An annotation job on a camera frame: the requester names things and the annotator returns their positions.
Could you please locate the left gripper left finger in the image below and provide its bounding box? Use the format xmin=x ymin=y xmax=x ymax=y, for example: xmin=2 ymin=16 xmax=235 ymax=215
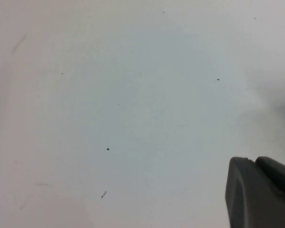
xmin=224 ymin=156 xmax=285 ymax=228

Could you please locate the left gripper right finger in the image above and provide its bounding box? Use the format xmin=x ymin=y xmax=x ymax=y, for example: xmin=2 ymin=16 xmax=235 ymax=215
xmin=254 ymin=156 xmax=285 ymax=204

